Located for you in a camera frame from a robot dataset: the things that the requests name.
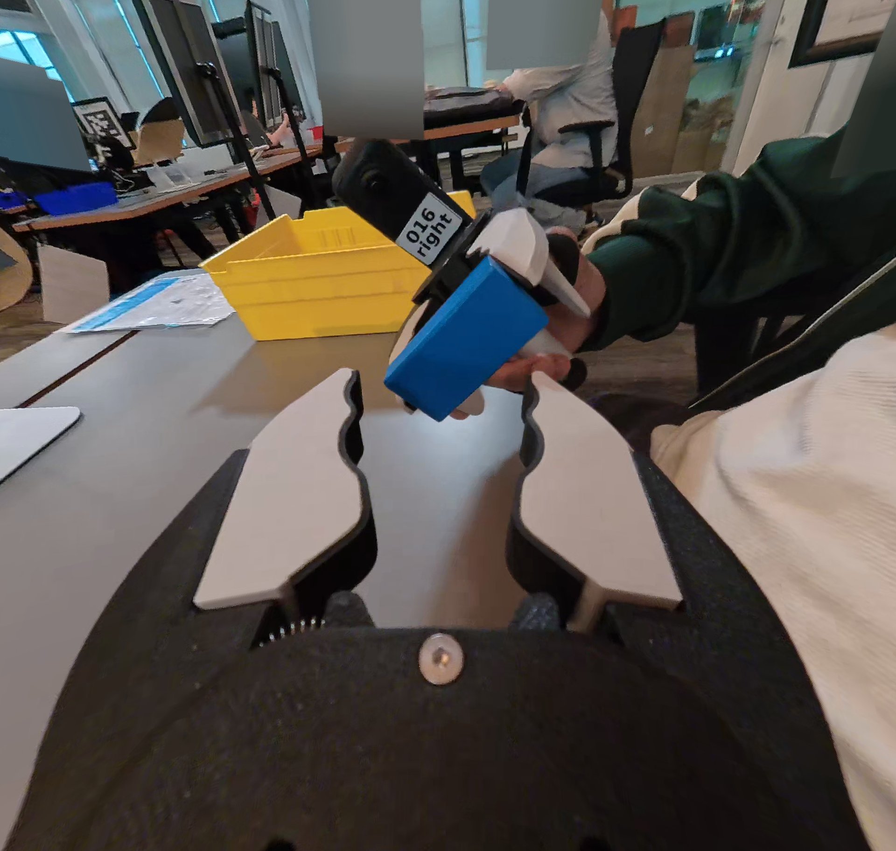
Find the framed marker sign on stand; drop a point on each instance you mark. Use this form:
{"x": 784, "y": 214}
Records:
{"x": 857, "y": 15}

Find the brown cardboard box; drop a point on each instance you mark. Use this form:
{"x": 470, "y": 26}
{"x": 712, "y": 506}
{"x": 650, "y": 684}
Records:
{"x": 672, "y": 95}

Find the grey desk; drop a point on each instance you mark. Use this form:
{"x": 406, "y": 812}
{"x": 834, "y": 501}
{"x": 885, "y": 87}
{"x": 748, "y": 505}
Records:
{"x": 140, "y": 410}

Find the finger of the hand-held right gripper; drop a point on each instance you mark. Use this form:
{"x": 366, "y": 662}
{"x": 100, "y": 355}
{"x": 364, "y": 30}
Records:
{"x": 518, "y": 246}
{"x": 413, "y": 329}

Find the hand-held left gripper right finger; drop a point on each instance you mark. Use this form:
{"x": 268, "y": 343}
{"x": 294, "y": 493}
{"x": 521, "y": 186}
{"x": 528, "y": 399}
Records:
{"x": 595, "y": 508}

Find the white stand base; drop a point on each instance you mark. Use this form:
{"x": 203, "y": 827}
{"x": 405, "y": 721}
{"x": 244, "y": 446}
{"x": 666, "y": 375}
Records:
{"x": 28, "y": 434}

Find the white printed sheet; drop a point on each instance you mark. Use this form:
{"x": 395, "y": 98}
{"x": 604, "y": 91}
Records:
{"x": 161, "y": 302}

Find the person's right hand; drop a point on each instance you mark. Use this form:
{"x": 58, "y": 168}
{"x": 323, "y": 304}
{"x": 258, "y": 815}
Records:
{"x": 591, "y": 298}

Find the black monitor on stand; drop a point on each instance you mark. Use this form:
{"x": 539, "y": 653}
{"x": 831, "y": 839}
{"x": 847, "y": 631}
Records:
{"x": 269, "y": 60}
{"x": 185, "y": 60}

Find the blue storage bin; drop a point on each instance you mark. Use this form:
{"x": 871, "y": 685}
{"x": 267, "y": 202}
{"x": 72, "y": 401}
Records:
{"x": 77, "y": 198}

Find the wooden office desk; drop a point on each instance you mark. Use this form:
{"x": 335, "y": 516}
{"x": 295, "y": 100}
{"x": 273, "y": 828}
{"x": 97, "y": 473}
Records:
{"x": 175, "y": 193}
{"x": 483, "y": 124}

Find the blue rectangular block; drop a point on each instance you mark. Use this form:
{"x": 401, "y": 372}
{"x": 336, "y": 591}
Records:
{"x": 462, "y": 340}

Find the black bag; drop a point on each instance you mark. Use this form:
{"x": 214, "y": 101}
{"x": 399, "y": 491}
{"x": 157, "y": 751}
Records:
{"x": 469, "y": 102}

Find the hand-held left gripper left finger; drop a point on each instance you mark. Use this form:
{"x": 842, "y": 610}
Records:
{"x": 294, "y": 508}

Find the yellow plastic bin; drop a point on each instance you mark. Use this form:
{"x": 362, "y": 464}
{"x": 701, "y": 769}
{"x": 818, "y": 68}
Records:
{"x": 315, "y": 298}

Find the black office chair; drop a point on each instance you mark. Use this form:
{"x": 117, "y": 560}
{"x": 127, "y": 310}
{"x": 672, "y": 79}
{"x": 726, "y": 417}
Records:
{"x": 640, "y": 95}

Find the small marker board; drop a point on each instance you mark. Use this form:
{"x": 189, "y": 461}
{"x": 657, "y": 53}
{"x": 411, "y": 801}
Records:
{"x": 105, "y": 123}

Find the person's right forearm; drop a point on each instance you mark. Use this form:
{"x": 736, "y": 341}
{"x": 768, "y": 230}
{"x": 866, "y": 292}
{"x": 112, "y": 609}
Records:
{"x": 700, "y": 256}

